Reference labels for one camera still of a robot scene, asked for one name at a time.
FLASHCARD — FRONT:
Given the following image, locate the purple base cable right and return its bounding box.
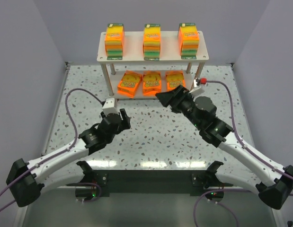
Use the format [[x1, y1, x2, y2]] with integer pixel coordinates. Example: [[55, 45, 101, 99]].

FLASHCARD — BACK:
[[192, 189, 253, 227]]

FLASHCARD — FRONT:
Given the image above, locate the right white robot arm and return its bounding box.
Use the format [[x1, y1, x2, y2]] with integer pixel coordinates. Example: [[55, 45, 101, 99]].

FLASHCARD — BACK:
[[156, 86, 293, 210]]

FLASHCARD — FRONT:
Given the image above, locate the green orange sponge box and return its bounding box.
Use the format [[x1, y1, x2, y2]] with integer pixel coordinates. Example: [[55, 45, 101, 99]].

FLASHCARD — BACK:
[[105, 23, 125, 58]]

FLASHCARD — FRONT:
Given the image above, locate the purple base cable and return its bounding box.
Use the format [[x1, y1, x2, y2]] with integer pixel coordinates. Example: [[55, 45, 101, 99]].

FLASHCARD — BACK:
[[76, 182, 101, 203], [192, 189, 253, 227]]

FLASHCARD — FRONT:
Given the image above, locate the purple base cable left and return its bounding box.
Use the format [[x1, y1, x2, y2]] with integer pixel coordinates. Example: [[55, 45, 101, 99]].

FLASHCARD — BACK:
[[76, 182, 101, 203]]

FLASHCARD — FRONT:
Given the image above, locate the white two-tier shelf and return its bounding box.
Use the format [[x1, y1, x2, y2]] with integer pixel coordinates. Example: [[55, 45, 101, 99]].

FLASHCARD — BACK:
[[97, 31, 209, 99]]

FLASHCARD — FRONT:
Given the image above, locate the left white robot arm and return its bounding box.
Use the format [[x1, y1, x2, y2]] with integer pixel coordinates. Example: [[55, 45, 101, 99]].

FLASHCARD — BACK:
[[6, 109, 131, 207]]

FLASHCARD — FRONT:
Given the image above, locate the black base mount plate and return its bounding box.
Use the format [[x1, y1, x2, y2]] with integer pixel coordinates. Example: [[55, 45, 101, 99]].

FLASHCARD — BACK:
[[80, 170, 231, 197]]

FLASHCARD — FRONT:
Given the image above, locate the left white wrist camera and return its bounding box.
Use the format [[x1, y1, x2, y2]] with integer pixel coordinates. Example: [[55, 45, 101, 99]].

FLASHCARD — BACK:
[[102, 98, 118, 116]]

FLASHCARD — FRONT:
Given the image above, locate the orange box green end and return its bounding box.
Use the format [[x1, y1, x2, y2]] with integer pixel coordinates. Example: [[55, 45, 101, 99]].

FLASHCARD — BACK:
[[178, 23, 200, 59]]

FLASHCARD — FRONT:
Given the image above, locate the orange Scrub Daddy box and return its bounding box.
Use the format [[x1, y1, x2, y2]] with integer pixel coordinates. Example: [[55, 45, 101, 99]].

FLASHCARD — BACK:
[[117, 70, 142, 98], [165, 70, 186, 91]]

